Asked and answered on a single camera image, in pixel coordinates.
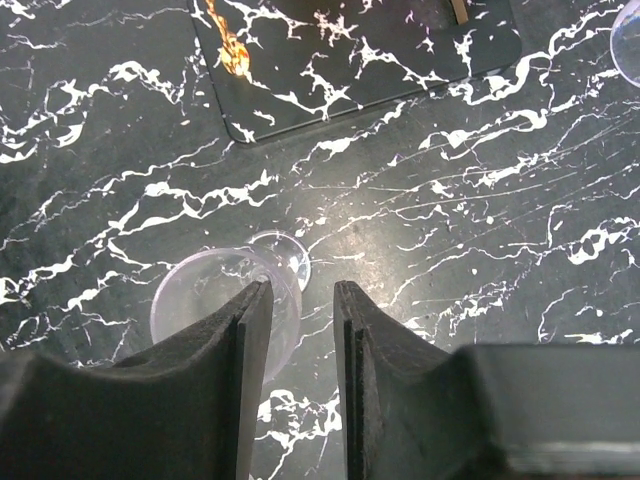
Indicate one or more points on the gold wire wine glass rack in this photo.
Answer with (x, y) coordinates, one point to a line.
(277, 66)

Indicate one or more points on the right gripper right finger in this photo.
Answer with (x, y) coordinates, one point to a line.
(485, 411)

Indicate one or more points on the tall clear flute glass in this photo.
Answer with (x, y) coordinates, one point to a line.
(205, 281)

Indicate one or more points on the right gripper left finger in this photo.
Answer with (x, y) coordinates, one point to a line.
(185, 408)

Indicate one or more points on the clear wine glass front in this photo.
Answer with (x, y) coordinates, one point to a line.
(624, 42)

